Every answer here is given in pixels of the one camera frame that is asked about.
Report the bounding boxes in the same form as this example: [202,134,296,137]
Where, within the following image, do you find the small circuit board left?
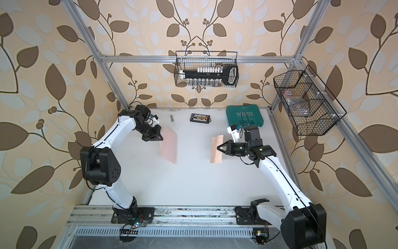
[119,222,142,243]

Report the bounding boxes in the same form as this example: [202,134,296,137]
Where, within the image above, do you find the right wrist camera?
[227,124,243,143]

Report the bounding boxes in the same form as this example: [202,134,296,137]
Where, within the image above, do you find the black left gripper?
[134,122,164,141]

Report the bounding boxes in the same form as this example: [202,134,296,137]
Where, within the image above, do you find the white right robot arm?
[217,124,326,249]

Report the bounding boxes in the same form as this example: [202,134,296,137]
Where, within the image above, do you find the black tray with gold connectors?
[190,114,211,124]

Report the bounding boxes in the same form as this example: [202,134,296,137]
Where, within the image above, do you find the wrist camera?
[227,124,243,143]
[149,114,159,127]

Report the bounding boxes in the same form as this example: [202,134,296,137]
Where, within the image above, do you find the small circuit board right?
[252,228,269,245]

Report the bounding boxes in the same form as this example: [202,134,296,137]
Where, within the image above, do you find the pink envelope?
[160,127,177,164]

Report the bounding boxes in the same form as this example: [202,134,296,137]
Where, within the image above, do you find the plastic bag in basket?
[283,90,311,116]

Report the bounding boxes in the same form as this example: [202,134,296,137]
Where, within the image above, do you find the black wire basket back wall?
[174,50,239,87]

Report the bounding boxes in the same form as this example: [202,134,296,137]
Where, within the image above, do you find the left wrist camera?
[149,114,159,127]

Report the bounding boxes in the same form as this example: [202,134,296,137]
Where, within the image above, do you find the black wire basket right wall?
[273,65,347,136]

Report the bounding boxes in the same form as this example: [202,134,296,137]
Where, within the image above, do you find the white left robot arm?
[80,105,163,210]

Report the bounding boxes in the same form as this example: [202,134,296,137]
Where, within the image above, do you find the black wire basket wall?
[174,50,239,87]
[273,65,347,136]

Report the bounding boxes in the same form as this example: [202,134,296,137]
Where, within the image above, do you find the green plastic tool case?
[226,104,264,127]

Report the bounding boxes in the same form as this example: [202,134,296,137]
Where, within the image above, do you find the small circuit board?
[119,222,142,243]
[252,228,269,245]

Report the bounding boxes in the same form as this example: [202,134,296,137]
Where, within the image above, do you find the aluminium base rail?
[66,205,272,227]

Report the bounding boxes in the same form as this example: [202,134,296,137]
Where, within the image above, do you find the socket set in basket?
[174,64,239,87]

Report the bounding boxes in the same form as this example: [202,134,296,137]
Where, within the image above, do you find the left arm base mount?
[111,198,155,224]

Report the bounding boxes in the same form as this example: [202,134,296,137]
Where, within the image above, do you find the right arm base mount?
[234,198,270,225]

